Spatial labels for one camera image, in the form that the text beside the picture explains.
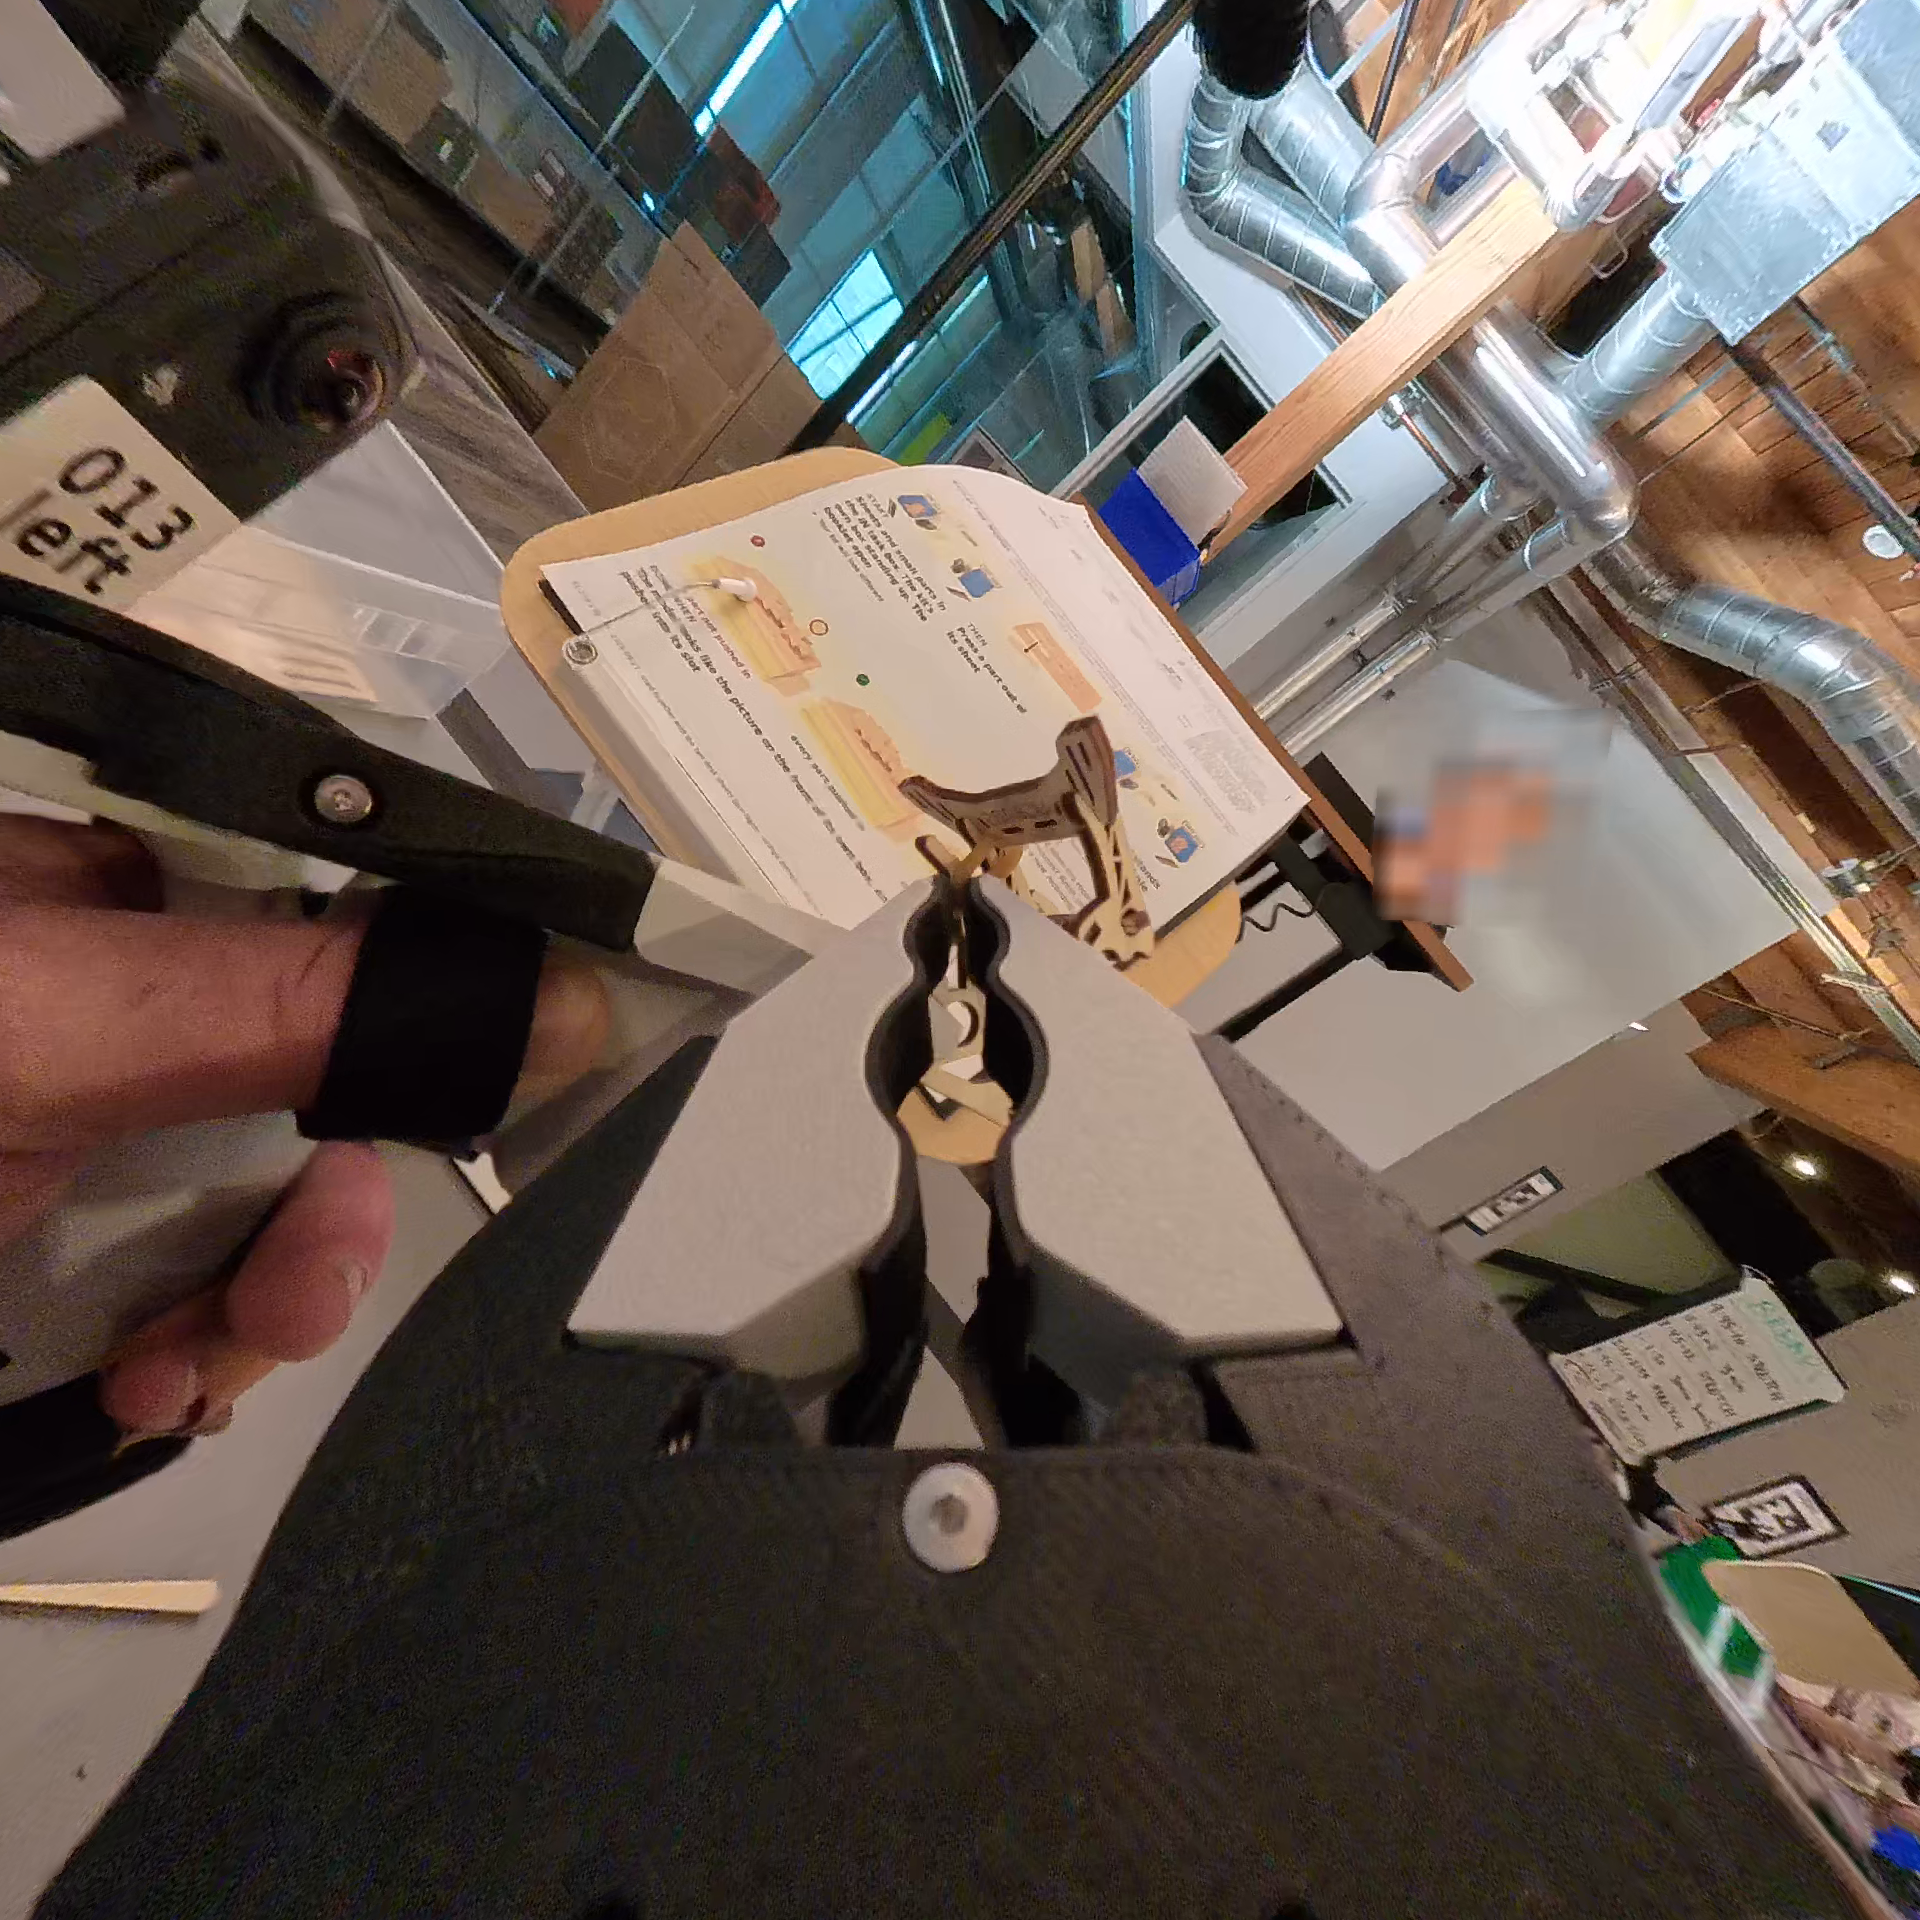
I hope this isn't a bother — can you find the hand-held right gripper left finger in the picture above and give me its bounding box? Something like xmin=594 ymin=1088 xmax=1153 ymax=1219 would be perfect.
xmin=566 ymin=877 xmax=944 ymax=1449

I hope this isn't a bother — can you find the black fuzzy disc on rod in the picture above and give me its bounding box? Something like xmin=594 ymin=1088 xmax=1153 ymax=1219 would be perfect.
xmin=831 ymin=0 xmax=1317 ymax=413

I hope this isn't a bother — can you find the pale wooden book stand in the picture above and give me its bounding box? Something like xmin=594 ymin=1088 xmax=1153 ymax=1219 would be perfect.
xmin=1703 ymin=1560 xmax=1920 ymax=1706

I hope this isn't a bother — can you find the handwritten whiteboard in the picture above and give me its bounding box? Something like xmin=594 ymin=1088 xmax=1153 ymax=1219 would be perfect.
xmin=1552 ymin=1276 xmax=1847 ymax=1466

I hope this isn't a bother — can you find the brown edged dark desk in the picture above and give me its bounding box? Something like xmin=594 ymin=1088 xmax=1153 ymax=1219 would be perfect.
xmin=1078 ymin=496 xmax=1473 ymax=1039

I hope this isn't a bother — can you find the large cardboard box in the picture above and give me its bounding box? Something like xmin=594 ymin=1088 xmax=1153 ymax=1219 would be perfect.
xmin=533 ymin=225 xmax=828 ymax=483

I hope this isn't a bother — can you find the wooden wedge stick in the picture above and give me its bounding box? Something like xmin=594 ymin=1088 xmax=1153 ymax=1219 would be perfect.
xmin=0 ymin=1578 xmax=218 ymax=1618

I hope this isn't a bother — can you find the row of small green bins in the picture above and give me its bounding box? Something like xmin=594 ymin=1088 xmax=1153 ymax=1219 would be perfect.
xmin=1657 ymin=1546 xmax=1772 ymax=1683

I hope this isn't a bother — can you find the colour printed instruction manual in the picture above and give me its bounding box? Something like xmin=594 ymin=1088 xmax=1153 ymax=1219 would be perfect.
xmin=540 ymin=465 xmax=1310 ymax=933

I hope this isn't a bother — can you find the wooden post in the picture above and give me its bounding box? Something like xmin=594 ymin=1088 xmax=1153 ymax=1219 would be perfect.
xmin=1200 ymin=181 xmax=1561 ymax=561

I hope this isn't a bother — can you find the white paper sheet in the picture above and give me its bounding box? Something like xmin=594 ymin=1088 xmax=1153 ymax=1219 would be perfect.
xmin=1148 ymin=421 xmax=1248 ymax=520

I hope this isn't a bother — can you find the clear plastic storage box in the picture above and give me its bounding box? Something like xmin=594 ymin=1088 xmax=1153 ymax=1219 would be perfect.
xmin=135 ymin=421 xmax=511 ymax=723

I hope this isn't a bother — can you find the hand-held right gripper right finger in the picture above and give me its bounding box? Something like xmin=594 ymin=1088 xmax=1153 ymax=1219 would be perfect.
xmin=966 ymin=873 xmax=1344 ymax=1443

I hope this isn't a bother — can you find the wooden model lever assembly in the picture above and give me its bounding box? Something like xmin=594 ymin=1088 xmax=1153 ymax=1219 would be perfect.
xmin=919 ymin=877 xmax=998 ymax=1122

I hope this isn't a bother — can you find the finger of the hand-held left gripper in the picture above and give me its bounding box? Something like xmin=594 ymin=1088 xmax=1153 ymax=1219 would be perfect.
xmin=630 ymin=858 xmax=828 ymax=999

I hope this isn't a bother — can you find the blue wall box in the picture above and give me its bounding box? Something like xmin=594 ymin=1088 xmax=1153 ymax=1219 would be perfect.
xmin=1102 ymin=469 xmax=1204 ymax=607

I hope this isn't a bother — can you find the long spiral ceiling duct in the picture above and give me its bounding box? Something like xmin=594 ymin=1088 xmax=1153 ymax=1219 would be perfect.
xmin=1590 ymin=576 xmax=1920 ymax=841

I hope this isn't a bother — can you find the small framed marker sign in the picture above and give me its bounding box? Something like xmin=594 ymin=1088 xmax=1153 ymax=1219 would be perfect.
xmin=1703 ymin=1477 xmax=1849 ymax=1562

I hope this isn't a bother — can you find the polished silver pipe bundle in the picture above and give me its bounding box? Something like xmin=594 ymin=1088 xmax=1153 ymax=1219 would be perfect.
xmin=1184 ymin=60 xmax=1640 ymax=752

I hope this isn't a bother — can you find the rectangular silver duct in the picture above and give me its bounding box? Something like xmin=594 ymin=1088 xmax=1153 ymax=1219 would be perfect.
xmin=1649 ymin=0 xmax=1920 ymax=348

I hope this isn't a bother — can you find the person's left hand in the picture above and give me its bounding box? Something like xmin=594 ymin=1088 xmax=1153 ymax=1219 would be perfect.
xmin=0 ymin=809 xmax=616 ymax=1441

